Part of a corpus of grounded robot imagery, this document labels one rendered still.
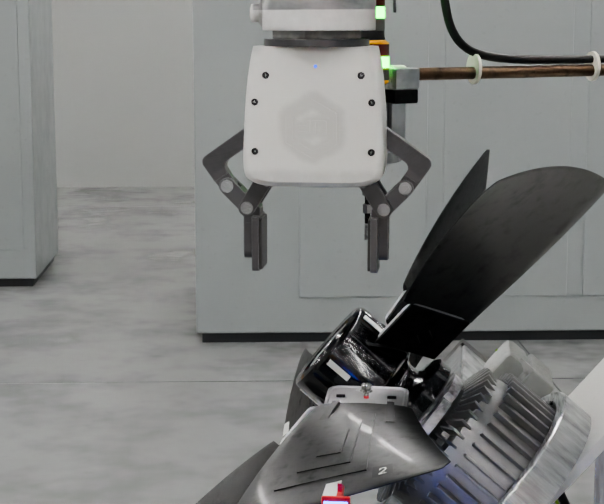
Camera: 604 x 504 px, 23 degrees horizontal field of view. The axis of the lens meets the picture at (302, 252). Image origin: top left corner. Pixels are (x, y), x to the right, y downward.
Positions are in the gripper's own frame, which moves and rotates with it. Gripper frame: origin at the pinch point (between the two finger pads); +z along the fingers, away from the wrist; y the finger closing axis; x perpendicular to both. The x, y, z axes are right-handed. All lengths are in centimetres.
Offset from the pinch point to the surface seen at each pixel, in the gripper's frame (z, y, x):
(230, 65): 7, -106, 589
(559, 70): -11, 21, 64
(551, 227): 6, 20, 56
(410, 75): -11, 4, 52
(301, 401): 33, -11, 81
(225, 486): 38, -17, 58
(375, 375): 23, 1, 54
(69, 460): 143, -133, 393
